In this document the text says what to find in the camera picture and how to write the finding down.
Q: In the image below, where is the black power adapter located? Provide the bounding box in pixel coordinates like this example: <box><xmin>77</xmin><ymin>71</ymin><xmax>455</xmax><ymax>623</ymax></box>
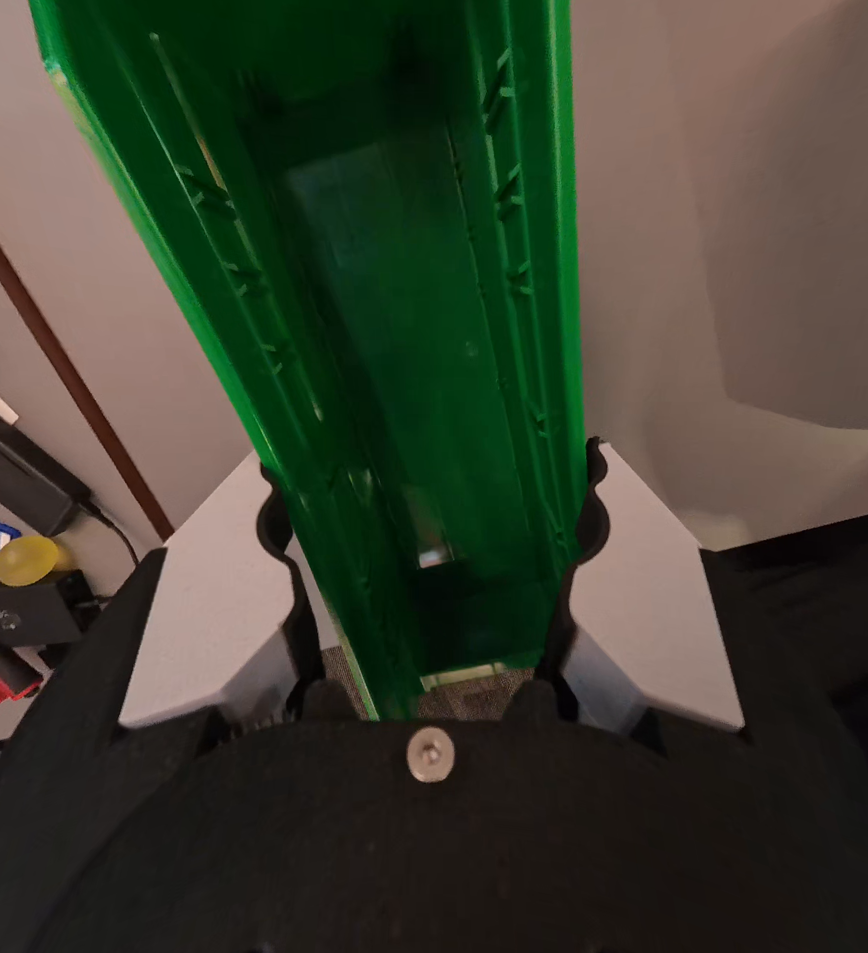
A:
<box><xmin>0</xmin><ymin>569</ymin><xmax>86</xmax><ymax>647</ymax></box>

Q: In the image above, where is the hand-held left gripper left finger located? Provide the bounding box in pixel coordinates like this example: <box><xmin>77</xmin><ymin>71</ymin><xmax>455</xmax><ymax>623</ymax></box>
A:
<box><xmin>117</xmin><ymin>447</ymin><xmax>327</xmax><ymax>731</ymax></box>

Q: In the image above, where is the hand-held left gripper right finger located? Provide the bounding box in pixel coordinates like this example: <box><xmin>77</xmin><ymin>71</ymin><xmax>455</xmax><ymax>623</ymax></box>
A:
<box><xmin>536</xmin><ymin>435</ymin><xmax>747</xmax><ymax>738</ymax></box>

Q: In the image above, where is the black charger box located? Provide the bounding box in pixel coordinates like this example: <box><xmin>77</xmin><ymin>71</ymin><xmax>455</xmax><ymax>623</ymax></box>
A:
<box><xmin>0</xmin><ymin>395</ymin><xmax>94</xmax><ymax>539</ymax></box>

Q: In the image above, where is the green plastic bin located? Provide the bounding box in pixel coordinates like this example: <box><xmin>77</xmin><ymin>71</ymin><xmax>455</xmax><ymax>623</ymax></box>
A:
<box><xmin>28</xmin><ymin>0</ymin><xmax>591</xmax><ymax>722</ymax></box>

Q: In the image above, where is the black charger cable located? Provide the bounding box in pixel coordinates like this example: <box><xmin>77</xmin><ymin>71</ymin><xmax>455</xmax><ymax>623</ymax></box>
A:
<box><xmin>80</xmin><ymin>500</ymin><xmax>143</xmax><ymax>570</ymax></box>

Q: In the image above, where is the yellow rubber ball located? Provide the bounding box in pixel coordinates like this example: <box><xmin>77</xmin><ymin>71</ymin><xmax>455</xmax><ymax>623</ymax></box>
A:
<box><xmin>0</xmin><ymin>533</ymin><xmax>60</xmax><ymax>589</ymax></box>

